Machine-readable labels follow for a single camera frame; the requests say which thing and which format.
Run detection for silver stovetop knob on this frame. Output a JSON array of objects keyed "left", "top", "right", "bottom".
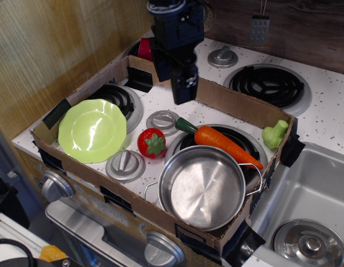
[
  {"left": 146, "top": 110, "right": 180, "bottom": 136},
  {"left": 208, "top": 46, "right": 238, "bottom": 68},
  {"left": 105, "top": 150, "right": 145, "bottom": 183}
]

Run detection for brown cardboard fence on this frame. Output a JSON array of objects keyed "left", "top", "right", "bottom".
[{"left": 30, "top": 55, "right": 306, "bottom": 267}]

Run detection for orange toy carrot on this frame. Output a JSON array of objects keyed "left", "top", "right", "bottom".
[{"left": 175, "top": 118, "right": 263, "bottom": 170}]

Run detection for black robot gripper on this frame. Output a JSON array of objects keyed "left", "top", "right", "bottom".
[{"left": 147, "top": 1, "right": 205, "bottom": 105}]

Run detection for hanging metal spatula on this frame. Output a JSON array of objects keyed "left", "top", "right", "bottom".
[{"left": 248, "top": 0, "right": 270, "bottom": 46}]

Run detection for hanging metal skimmer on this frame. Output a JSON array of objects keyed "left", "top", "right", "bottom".
[{"left": 204, "top": 2, "right": 216, "bottom": 32}]

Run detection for red toy strawberry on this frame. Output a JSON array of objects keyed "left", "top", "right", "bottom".
[{"left": 137, "top": 128, "right": 166, "bottom": 159}]

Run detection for silver oven front knob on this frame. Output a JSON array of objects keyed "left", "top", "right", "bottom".
[
  {"left": 41, "top": 170, "right": 74, "bottom": 202},
  {"left": 144, "top": 231, "right": 185, "bottom": 267}
]

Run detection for grey toy sink basin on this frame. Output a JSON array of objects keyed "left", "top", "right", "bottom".
[{"left": 245, "top": 143, "right": 344, "bottom": 266}]

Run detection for light green plastic plate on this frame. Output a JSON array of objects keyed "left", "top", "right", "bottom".
[{"left": 58, "top": 99, "right": 127, "bottom": 164}]

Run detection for dark red toy cup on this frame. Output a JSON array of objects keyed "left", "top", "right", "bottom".
[{"left": 137, "top": 38, "right": 153, "bottom": 61}]

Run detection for light green toy broccoli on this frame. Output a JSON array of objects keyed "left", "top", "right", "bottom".
[{"left": 262, "top": 120, "right": 288, "bottom": 149}]

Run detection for black cable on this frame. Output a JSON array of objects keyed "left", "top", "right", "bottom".
[{"left": 0, "top": 238, "right": 36, "bottom": 267}]

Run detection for silver oven door handle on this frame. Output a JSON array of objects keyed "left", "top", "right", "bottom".
[{"left": 46, "top": 200, "right": 140, "bottom": 266}]

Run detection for stainless steel pot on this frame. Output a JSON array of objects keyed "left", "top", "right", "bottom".
[{"left": 155, "top": 145, "right": 248, "bottom": 231}]

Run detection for silver pot lid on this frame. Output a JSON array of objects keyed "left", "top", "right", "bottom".
[{"left": 271, "top": 219, "right": 344, "bottom": 266}]

